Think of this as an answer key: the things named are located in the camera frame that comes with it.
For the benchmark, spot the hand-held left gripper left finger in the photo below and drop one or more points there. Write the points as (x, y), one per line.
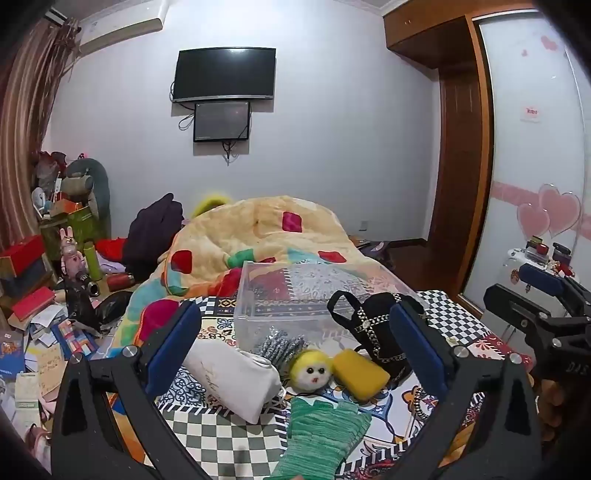
(173, 347)

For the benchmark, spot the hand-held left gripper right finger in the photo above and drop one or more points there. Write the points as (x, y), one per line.
(414, 347)

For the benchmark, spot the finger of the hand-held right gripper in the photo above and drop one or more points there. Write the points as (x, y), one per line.
(541, 278)
(512, 302)

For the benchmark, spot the yellow sponge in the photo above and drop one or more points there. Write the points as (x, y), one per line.
(361, 374)

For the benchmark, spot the yellow-haired plush doll head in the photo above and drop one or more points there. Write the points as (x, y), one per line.
(310, 371)

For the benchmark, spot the clear plastic storage bin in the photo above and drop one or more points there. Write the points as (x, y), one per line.
(295, 295)

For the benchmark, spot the green knit glove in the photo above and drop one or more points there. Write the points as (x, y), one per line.
(318, 438)

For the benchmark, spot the person's right hand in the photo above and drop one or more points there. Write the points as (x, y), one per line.
(554, 406)

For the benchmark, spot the black plastic bag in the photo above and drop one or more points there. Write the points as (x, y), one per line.
(113, 308)

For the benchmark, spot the red thermos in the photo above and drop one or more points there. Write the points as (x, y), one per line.
(121, 280)

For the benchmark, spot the grey knit cloth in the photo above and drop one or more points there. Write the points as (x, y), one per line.
(279, 347)

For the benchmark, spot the dark purple clothing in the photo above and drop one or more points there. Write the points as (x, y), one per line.
(150, 235)

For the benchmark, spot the frosted sliding door with hearts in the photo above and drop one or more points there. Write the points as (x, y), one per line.
(531, 161)

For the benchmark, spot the red cloth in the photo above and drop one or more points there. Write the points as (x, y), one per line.
(111, 248)

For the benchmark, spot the green bottle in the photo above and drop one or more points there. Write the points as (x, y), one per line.
(93, 261)

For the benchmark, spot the patterned patchwork blanket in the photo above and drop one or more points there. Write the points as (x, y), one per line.
(258, 429)

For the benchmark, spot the pile of papers and books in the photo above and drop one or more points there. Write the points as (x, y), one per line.
(41, 360)

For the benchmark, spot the yellow quilt with coloured patches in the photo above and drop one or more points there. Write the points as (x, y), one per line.
(258, 235)

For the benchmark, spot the pink rabbit toy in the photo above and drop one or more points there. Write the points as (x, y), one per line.
(70, 251)

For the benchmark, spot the red book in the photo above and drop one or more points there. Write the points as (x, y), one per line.
(33, 302)

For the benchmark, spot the yellow-green fluffy plush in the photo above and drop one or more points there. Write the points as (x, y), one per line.
(210, 203)

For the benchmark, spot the green cardboard box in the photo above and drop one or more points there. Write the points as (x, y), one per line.
(74, 226)

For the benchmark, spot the wooden wardrobe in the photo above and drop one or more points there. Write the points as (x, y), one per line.
(455, 138)

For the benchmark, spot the red box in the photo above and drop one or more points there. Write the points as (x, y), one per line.
(23, 254)

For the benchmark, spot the grey plush toy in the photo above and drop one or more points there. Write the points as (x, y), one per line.
(87, 184)

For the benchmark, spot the brown striped curtain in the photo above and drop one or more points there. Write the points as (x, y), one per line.
(27, 129)

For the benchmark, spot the white air conditioner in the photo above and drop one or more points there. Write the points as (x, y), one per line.
(115, 23)

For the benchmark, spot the small black wall monitor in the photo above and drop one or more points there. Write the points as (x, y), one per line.
(222, 121)

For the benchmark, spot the large black wall television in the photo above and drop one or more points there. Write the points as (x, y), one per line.
(224, 74)

